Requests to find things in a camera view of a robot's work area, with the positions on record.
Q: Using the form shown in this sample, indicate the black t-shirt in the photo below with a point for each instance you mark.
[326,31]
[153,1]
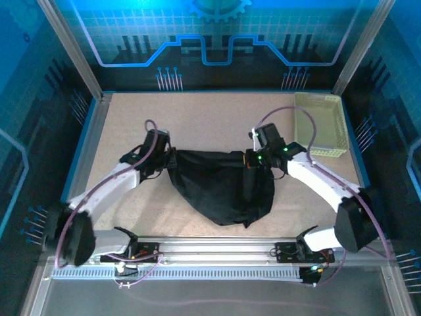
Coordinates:
[210,184]

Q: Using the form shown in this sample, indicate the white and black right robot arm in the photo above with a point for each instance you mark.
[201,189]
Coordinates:
[315,177]

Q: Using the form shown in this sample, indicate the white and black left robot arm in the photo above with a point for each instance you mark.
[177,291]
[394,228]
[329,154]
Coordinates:
[108,187]

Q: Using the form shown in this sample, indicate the pale green plastic basket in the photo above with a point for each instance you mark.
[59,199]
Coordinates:
[329,131]

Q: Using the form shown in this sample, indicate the white connector plug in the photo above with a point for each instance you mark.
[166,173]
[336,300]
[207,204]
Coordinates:
[121,268]

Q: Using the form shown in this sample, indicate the black controller board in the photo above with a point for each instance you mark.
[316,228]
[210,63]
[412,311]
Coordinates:
[309,276]

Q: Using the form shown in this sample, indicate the grey metal base tray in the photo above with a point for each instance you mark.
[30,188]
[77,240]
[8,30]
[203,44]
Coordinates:
[210,296]

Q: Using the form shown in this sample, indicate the aluminium side rail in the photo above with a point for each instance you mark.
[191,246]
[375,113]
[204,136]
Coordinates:
[92,138]

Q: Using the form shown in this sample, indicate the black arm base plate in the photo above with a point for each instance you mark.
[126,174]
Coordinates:
[283,253]
[151,250]

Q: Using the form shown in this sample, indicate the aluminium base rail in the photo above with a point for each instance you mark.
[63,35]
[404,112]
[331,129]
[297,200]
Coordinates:
[213,245]

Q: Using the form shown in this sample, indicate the aluminium frame post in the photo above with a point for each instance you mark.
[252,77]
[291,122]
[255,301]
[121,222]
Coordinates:
[72,51]
[361,49]

